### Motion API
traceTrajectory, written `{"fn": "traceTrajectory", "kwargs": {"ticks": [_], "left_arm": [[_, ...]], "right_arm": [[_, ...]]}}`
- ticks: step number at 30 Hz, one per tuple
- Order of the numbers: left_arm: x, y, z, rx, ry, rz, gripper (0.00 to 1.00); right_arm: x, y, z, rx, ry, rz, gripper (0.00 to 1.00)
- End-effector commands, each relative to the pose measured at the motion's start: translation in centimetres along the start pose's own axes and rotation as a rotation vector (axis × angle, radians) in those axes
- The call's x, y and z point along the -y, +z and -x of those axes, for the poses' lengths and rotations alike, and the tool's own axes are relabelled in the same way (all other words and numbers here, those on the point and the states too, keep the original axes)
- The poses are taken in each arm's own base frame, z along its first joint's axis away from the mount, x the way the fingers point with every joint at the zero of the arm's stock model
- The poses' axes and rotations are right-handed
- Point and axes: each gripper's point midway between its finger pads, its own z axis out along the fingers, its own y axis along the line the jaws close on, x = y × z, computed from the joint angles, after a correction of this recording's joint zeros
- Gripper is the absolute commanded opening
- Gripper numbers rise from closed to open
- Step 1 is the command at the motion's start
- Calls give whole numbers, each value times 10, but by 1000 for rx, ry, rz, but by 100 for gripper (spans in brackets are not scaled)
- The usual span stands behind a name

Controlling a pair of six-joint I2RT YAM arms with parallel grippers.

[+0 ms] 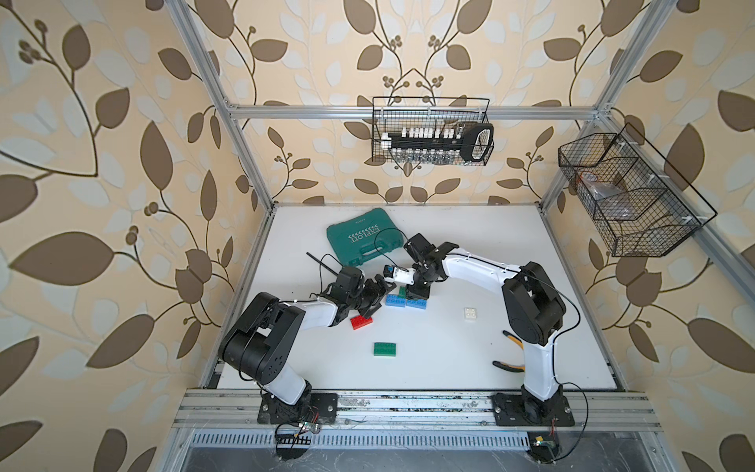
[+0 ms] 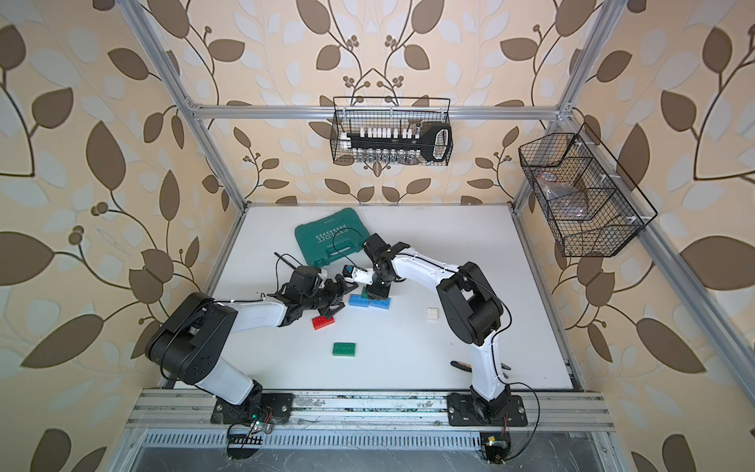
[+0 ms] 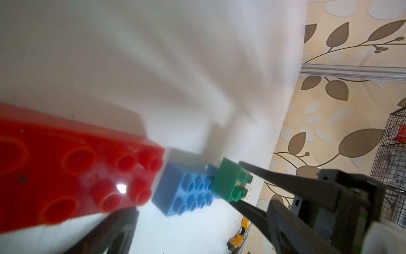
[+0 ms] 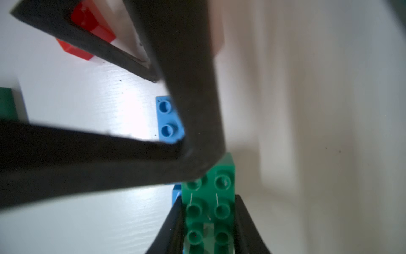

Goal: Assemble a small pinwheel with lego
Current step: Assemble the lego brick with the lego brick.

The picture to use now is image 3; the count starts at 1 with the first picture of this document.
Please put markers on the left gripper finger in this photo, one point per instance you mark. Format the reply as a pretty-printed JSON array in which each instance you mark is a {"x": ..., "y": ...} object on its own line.
[{"x": 114, "y": 235}]

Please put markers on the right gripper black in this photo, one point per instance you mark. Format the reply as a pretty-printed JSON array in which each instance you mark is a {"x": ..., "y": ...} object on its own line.
[{"x": 329, "y": 214}]

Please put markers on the blue lego brick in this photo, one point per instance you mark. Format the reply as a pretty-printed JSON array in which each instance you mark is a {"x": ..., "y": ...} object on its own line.
[{"x": 184, "y": 188}]

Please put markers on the red lego brick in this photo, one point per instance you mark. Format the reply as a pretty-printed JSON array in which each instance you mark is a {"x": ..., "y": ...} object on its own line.
[{"x": 55, "y": 169}]

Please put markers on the yellow handled pliers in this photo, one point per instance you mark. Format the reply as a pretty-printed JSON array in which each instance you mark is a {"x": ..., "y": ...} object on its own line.
[{"x": 236, "y": 242}]

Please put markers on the side wire basket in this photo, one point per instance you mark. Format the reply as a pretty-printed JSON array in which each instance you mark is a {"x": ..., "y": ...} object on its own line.
[{"x": 390, "y": 168}]

